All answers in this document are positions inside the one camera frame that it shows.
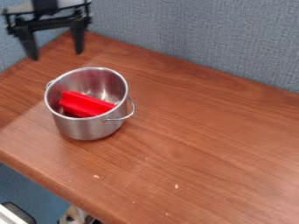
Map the stainless steel pot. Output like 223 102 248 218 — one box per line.
44 67 136 141

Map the white spotted object below table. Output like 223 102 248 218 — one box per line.
57 206 94 224

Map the red plastic block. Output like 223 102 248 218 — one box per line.
58 91 116 117

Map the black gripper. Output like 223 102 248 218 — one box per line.
1 0 92 60

